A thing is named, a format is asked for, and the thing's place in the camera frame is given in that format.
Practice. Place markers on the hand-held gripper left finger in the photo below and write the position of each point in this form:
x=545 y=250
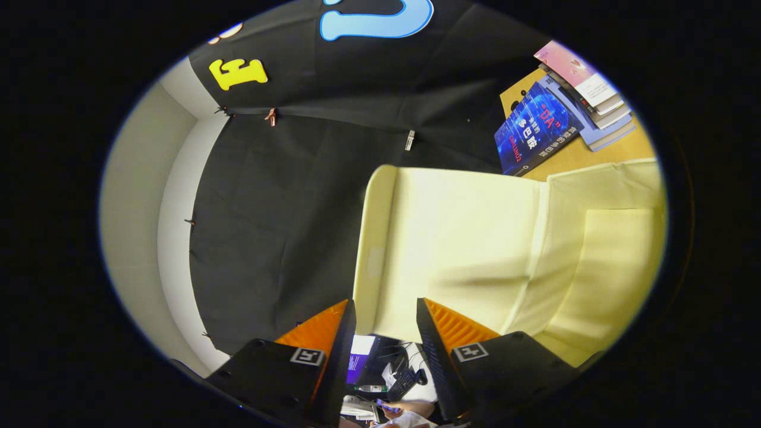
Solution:
x=339 y=356

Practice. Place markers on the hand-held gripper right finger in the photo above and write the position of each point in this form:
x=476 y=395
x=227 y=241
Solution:
x=437 y=362

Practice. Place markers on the green storage box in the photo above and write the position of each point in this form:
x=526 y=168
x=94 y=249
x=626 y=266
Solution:
x=475 y=238

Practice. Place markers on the computer monitor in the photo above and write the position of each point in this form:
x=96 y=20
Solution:
x=361 y=362

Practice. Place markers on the black keyboard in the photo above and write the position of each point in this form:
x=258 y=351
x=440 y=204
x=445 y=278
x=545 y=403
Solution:
x=404 y=383

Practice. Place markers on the plastic bottle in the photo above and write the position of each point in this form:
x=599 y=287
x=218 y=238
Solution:
x=371 y=388

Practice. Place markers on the black backdrop cloth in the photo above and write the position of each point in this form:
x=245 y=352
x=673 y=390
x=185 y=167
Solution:
x=285 y=208

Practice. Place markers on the silver metal clip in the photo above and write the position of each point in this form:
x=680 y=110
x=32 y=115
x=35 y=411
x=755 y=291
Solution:
x=409 y=140

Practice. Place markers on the pink clothes clip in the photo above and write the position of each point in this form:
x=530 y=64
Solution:
x=271 y=116

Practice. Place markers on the blue cover book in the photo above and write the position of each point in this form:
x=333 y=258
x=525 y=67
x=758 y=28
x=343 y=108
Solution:
x=535 y=131

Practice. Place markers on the lavender cover book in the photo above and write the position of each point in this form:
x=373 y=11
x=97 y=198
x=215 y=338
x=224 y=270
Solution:
x=600 y=138

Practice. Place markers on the grey cover book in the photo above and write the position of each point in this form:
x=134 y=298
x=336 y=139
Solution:
x=612 y=114

